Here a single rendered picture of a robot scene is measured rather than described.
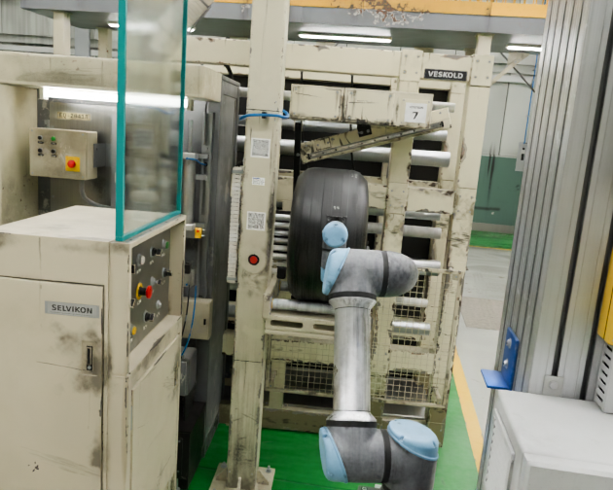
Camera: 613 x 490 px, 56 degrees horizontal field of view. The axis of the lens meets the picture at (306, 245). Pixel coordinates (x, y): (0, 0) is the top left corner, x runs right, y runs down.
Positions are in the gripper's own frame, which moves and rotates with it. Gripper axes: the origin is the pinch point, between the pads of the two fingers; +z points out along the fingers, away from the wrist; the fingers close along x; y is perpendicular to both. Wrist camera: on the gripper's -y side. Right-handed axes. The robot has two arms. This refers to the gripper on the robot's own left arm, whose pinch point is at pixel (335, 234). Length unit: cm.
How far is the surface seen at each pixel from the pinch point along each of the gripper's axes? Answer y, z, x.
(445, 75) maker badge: 75, 70, -44
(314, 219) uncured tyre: 4.9, 2.0, 8.1
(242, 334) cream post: -47, 25, 35
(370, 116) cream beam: 49, 41, -10
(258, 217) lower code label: 3.0, 19.6, 31.4
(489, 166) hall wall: 95, 888, -271
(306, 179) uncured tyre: 19.5, 13.0, 13.2
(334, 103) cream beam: 53, 40, 6
